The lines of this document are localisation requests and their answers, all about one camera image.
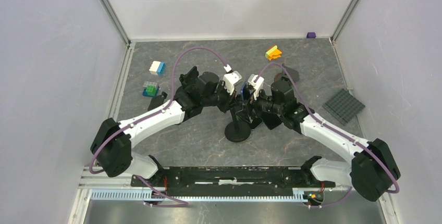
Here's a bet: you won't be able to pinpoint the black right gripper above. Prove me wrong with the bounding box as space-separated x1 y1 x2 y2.
233 86 283 125

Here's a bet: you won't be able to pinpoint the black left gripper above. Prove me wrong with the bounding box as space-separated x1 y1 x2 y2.
204 81 239 115

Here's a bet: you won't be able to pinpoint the dark blue edged phone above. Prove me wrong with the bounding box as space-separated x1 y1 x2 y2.
240 81 250 102

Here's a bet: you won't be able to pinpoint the black phone stand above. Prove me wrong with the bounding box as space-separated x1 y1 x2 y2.
224 106 251 143

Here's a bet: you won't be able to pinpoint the black phone light blue edge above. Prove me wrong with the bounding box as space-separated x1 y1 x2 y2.
179 66 199 89

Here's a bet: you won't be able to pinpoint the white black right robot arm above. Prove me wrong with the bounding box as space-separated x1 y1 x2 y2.
244 75 400 202

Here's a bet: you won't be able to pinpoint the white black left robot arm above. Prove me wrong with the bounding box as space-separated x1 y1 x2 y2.
90 68 242 186

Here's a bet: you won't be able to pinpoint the dark grey phone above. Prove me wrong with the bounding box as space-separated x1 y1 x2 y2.
261 112 282 130

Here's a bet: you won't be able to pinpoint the black flat phone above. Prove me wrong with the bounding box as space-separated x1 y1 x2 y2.
248 110 263 130

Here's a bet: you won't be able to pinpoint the black folding desk stand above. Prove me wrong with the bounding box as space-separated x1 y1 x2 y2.
148 92 167 111

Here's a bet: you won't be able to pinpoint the yellow orange toy block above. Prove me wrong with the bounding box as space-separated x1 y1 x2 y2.
265 45 282 61

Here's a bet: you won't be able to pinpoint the white blue toy block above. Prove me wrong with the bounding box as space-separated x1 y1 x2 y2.
149 61 165 76

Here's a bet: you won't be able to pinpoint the green blue toy bricks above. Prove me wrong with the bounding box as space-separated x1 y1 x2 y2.
142 81 159 97

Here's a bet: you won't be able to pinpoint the grey studded baseplate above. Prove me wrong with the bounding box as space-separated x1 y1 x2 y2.
322 89 365 126

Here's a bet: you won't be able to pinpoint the purple small block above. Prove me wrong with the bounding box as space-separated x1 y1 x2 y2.
306 32 316 39

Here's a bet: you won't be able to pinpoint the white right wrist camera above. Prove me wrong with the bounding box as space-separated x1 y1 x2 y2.
245 74 264 100

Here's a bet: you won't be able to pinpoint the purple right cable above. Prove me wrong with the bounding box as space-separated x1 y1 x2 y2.
254 61 400 209

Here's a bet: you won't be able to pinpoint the purple cable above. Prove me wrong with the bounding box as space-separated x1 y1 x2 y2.
89 47 231 207
254 61 400 209

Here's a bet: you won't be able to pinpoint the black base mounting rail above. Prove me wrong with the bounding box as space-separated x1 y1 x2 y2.
147 166 336 196

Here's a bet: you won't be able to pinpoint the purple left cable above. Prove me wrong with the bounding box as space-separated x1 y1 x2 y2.
89 47 231 207

